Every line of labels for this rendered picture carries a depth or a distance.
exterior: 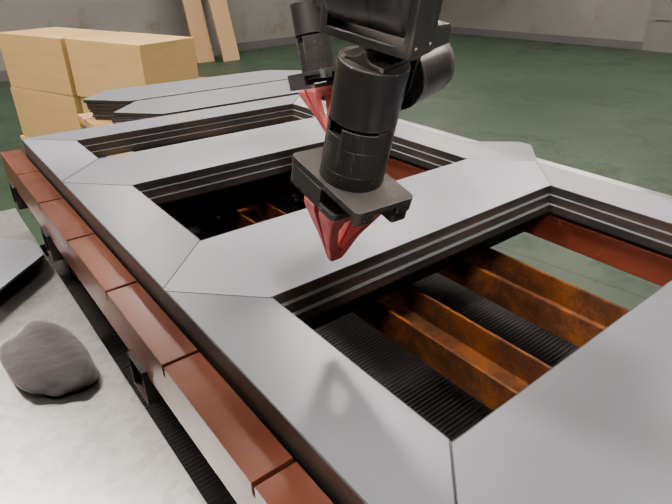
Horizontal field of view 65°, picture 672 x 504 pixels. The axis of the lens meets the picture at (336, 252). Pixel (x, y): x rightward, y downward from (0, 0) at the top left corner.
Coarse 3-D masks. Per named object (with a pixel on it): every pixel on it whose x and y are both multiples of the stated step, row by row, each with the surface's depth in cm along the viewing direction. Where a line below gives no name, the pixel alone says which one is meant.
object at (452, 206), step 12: (396, 180) 93; (408, 180) 93; (420, 192) 88; (432, 192) 88; (444, 192) 88; (420, 204) 84; (432, 204) 84; (444, 204) 84; (456, 204) 84; (468, 204) 84; (480, 204) 84; (456, 216) 80; (468, 216) 80
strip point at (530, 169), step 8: (480, 160) 102; (488, 160) 102; (496, 160) 102; (504, 160) 102; (512, 160) 102; (520, 160) 102; (504, 168) 98; (512, 168) 98; (520, 168) 98; (528, 168) 98; (536, 168) 98; (528, 176) 95; (536, 176) 95; (544, 176) 95
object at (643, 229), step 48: (96, 144) 116; (144, 144) 122; (144, 192) 92; (192, 192) 97; (432, 240) 75; (480, 240) 81; (144, 288) 69; (336, 288) 65; (192, 336) 58; (240, 384) 50; (288, 432) 44; (336, 480) 40
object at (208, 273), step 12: (192, 252) 70; (204, 252) 70; (192, 264) 67; (204, 264) 67; (216, 264) 67; (228, 264) 67; (192, 276) 64; (204, 276) 64; (216, 276) 64; (228, 276) 64; (240, 276) 64; (204, 288) 62; (216, 288) 62; (228, 288) 62; (240, 288) 62; (252, 288) 62
